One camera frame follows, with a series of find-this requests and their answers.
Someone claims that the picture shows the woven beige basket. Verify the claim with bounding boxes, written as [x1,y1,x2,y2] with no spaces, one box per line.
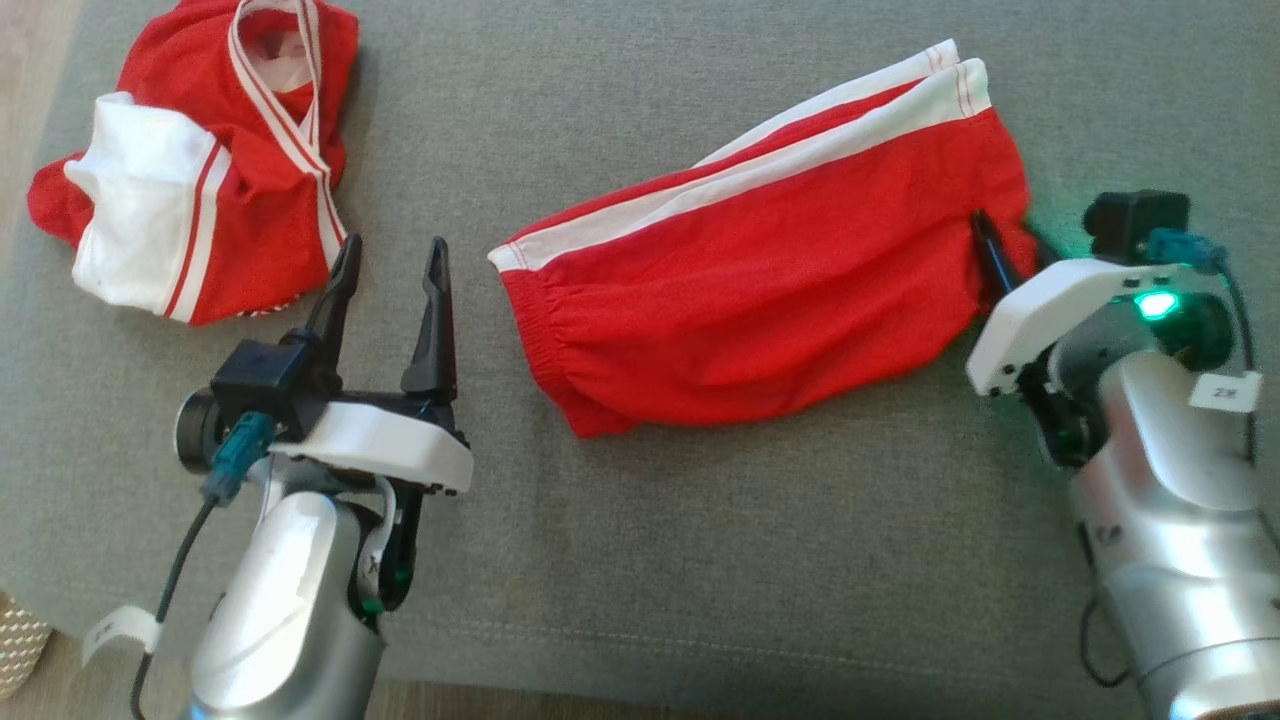
[0,590,53,701]

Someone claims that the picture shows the white cable tag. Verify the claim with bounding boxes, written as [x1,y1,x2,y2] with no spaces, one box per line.
[82,605,161,668]
[1188,372,1264,412]

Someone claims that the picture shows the red basketball jersey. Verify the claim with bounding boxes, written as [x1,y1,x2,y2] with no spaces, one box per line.
[27,0,359,326]

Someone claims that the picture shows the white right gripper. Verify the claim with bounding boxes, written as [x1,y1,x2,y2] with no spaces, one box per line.
[965,208,1216,471]

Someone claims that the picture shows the red white-striped shorts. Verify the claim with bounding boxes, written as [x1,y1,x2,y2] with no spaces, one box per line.
[488,38,1041,439]

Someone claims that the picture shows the white left cable tag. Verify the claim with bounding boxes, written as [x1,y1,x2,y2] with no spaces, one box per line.
[82,605,161,668]

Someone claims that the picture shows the left teal-plug black cable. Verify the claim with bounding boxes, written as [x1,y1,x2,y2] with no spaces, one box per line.
[130,410,278,720]

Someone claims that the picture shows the grey sofa seat cushion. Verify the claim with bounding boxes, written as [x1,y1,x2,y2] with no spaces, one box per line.
[0,0,1280,720]

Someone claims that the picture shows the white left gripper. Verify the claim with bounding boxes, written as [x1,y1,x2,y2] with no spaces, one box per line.
[270,233,474,616]

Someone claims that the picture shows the white right cable tag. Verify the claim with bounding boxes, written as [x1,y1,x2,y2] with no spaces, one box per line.
[1188,372,1264,412]

